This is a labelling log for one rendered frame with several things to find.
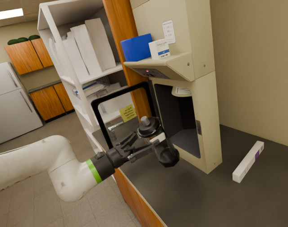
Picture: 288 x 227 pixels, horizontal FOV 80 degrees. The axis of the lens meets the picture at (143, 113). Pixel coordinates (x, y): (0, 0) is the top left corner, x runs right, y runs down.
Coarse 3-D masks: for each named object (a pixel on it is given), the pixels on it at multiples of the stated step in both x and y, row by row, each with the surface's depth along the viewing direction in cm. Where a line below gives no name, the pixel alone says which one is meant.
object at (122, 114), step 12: (120, 96) 85; (132, 96) 87; (144, 96) 90; (108, 108) 84; (120, 108) 87; (132, 108) 89; (144, 108) 92; (108, 120) 86; (120, 120) 89; (132, 120) 91; (108, 132) 88; (120, 132) 91
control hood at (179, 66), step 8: (168, 56) 63; (176, 56) 58; (184, 56) 58; (128, 64) 77; (136, 64) 71; (144, 64) 66; (152, 64) 61; (160, 64) 57; (168, 64) 55; (176, 64) 57; (184, 64) 58; (192, 64) 60; (160, 72) 66; (168, 72) 61; (176, 72) 58; (184, 72) 59; (192, 72) 61; (176, 80) 68; (184, 80) 63; (192, 80) 62
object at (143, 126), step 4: (144, 116) 69; (144, 120) 67; (148, 120) 68; (152, 120) 69; (156, 120) 69; (140, 124) 71; (144, 124) 68; (148, 124) 68; (152, 124) 67; (156, 124) 67; (140, 128) 69; (144, 128) 68; (148, 128) 67; (152, 128) 66; (140, 132) 69; (144, 132) 67; (148, 132) 66
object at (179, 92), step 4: (176, 88) 78; (180, 88) 76; (184, 88) 75; (172, 92) 82; (176, 92) 78; (180, 92) 76; (184, 92) 75; (188, 92) 75; (180, 96) 77; (184, 96) 76; (188, 96) 75
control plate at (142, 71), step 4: (136, 68) 77; (140, 68) 74; (144, 68) 71; (140, 72) 81; (144, 72) 77; (148, 72) 74; (152, 72) 71; (156, 72) 68; (148, 76) 82; (156, 76) 75; (160, 76) 72; (164, 76) 69
